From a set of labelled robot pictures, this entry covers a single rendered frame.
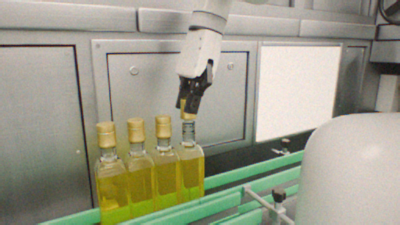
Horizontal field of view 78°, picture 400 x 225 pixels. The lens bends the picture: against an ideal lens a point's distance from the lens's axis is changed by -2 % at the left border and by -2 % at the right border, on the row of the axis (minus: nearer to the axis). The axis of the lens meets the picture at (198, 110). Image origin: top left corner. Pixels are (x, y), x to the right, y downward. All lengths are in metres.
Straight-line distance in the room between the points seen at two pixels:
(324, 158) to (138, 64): 0.52
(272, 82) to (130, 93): 0.46
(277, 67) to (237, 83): 0.17
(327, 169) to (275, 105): 0.72
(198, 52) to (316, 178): 0.37
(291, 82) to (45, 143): 0.75
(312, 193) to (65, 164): 0.60
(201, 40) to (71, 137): 0.39
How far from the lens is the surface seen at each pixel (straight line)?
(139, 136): 0.51
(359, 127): 0.18
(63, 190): 0.73
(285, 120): 0.94
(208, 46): 0.50
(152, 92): 0.65
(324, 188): 0.18
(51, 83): 0.64
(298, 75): 0.95
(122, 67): 0.62
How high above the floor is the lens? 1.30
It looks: 14 degrees down
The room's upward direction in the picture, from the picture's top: straight up
